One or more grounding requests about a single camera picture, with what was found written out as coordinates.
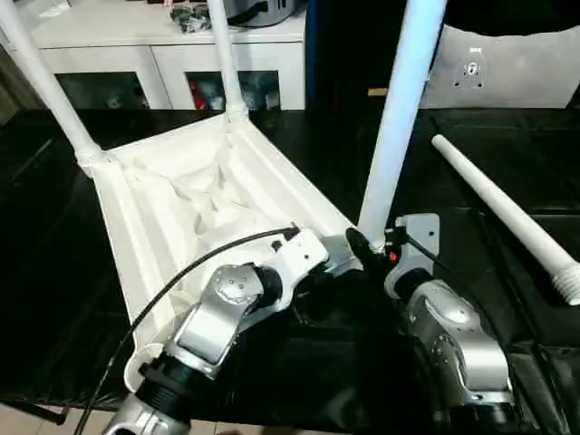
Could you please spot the white cabinet with glass doors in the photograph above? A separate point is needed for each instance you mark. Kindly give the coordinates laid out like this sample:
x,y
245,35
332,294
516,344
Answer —
x,y
118,45

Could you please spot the grey bag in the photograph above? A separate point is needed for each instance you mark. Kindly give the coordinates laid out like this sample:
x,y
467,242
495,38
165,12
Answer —
x,y
267,9

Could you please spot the black work mat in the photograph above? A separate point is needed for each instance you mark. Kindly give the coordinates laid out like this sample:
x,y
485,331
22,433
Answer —
x,y
362,362

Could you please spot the white plastic table top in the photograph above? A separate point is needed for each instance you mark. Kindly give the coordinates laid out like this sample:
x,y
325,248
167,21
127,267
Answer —
x,y
181,199

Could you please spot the black cabinet with yellow label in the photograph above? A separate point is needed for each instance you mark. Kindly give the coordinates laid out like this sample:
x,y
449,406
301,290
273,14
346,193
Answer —
x,y
353,50

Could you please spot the cluster of small bottles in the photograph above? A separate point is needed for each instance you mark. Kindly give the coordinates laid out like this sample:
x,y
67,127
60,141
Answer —
x,y
249,91

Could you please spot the white cushion with badge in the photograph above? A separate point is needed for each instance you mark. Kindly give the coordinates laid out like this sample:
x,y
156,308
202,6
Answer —
x,y
517,68

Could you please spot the white plastic table leg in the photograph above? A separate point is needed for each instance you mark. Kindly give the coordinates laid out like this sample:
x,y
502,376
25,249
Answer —
x,y
399,118
507,213
227,59
50,86

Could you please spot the grey brown curtain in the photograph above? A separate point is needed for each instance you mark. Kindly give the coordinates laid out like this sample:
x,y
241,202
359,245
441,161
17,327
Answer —
x,y
11,86

